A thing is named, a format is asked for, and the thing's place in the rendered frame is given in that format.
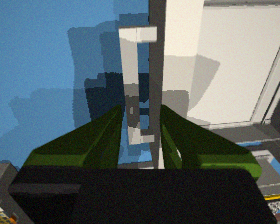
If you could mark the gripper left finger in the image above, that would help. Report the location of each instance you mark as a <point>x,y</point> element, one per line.
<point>84,146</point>

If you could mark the blue bench mat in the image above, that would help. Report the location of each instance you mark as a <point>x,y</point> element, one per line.
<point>61,68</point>

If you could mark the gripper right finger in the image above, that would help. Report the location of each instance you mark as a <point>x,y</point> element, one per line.
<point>200,148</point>

